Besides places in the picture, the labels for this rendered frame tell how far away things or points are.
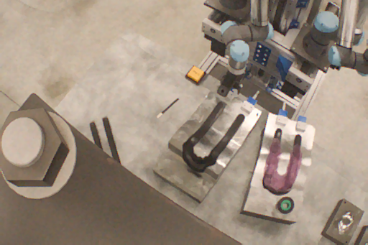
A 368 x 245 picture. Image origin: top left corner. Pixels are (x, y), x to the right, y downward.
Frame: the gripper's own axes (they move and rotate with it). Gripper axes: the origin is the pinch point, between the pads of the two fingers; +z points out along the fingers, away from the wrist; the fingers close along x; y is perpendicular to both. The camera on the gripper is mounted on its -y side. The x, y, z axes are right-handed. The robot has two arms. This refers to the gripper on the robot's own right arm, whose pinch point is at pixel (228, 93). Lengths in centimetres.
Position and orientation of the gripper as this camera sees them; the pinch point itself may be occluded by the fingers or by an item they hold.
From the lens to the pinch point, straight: 166.5
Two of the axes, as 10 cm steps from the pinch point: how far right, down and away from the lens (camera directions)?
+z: 0.0, 4.3, 9.0
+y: 5.8, -7.4, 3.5
